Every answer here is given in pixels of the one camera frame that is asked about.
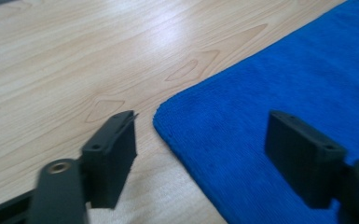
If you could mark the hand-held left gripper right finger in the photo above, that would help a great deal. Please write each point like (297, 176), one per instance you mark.
(301, 161)

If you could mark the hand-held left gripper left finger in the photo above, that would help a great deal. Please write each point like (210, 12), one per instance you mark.
(112, 161)

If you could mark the blue cloth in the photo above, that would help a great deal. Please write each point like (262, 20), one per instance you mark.
(261, 93)

